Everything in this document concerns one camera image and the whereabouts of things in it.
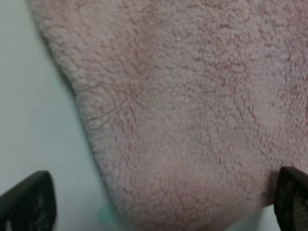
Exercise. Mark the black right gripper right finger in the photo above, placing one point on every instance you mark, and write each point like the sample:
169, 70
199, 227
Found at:
291, 200

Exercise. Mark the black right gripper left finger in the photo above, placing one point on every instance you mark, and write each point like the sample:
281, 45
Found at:
30, 205

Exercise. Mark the pink fluffy towel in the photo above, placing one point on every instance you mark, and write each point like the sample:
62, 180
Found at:
191, 106

